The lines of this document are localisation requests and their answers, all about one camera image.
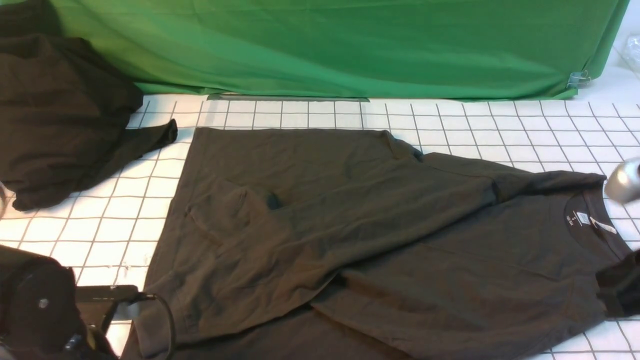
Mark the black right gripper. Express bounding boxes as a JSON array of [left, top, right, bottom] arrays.
[[595, 250, 640, 318]]

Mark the gray long sleeve shirt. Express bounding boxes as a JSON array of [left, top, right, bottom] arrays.
[[122, 127, 633, 360]]

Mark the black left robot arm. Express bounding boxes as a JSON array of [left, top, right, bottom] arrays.
[[0, 246, 117, 360]]

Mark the metal binder clip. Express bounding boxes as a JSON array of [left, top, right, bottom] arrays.
[[566, 70, 592, 89]]

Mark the clear plastic bag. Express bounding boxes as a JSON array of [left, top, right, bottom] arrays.
[[622, 33, 640, 76]]

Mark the green backdrop cloth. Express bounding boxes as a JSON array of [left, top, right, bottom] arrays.
[[52, 0, 629, 101]]

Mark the black clothes pile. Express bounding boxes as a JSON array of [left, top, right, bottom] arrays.
[[0, 0, 178, 212]]

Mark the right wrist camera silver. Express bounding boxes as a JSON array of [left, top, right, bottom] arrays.
[[603, 157, 640, 205]]

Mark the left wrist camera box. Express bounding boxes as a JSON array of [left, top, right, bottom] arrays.
[[75, 285, 139, 325]]

